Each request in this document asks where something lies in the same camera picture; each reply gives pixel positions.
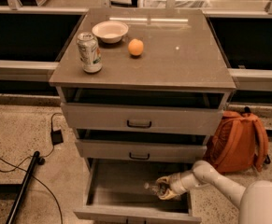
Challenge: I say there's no white green soda can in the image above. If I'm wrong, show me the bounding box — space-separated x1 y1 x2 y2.
77 32 102 74

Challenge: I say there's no metal railing frame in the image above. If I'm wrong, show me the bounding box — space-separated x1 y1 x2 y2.
0 0 272 93

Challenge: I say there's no top drawer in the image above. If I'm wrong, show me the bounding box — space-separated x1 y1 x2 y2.
60 88 227 137

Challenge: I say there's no black cable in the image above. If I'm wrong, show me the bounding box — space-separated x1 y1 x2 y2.
0 112 64 224

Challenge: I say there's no black pole on floor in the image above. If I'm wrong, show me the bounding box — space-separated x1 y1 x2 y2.
6 151 40 224

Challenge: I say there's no white bowl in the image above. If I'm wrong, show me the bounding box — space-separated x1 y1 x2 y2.
92 21 129 44

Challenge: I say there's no middle drawer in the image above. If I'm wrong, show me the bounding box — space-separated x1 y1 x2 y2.
76 130 207 163

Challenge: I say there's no orange backpack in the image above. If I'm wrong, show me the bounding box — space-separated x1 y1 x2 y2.
203 106 268 174

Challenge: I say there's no drawer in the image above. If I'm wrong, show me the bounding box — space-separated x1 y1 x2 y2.
74 160 201 224
60 88 227 137
76 130 207 163

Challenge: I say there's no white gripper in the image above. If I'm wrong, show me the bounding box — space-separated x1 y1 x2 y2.
156 171 193 201

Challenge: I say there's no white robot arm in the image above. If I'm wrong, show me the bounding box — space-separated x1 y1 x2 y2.
156 161 272 224

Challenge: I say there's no bottom drawer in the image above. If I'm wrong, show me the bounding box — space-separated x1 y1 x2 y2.
74 160 201 224

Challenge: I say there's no black power adapter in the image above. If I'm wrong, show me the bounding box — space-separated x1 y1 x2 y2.
50 130 64 146

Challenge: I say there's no clear plastic water bottle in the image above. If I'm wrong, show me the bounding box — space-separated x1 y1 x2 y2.
144 182 167 197

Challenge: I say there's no grey drawer cabinet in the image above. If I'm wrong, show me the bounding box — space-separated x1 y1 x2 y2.
49 7 237 224

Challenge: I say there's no orange fruit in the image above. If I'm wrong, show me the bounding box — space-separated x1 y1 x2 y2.
128 39 144 56

